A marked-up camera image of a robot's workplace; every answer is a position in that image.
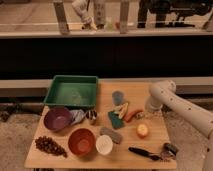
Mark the small black clip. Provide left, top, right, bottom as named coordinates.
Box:
left=161, top=143, right=179, bottom=160

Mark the yellow apple toy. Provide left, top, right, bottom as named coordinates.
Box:
left=136, top=124, right=149, bottom=138

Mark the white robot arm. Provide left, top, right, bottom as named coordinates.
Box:
left=145, top=80, right=213, bottom=171

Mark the orange carrot toy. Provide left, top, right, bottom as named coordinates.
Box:
left=124, top=109, right=143, bottom=122

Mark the green scouring pad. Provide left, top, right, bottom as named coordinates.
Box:
left=108, top=111, right=124, bottom=129

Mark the orange bowl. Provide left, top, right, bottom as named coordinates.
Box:
left=68, top=128, right=95, bottom=156

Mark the green plastic tray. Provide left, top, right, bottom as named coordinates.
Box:
left=44, top=75, right=98, bottom=109

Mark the black handled brush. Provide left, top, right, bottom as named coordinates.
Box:
left=128, top=147, right=161, bottom=161

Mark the white paper cup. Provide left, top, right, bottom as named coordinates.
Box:
left=96, top=135, right=113, bottom=155

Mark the brown grape bunch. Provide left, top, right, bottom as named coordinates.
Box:
left=35, top=136, right=68, bottom=158

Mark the purple bowl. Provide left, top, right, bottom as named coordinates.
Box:
left=44, top=107, right=73, bottom=131

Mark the yellow banana toy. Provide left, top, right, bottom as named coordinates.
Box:
left=114, top=102, right=129, bottom=119

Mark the silver fork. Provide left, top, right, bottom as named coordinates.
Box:
left=134, top=112, right=145, bottom=120

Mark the crumpled grey cloth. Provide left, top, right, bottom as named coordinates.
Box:
left=71, top=110, right=86, bottom=125

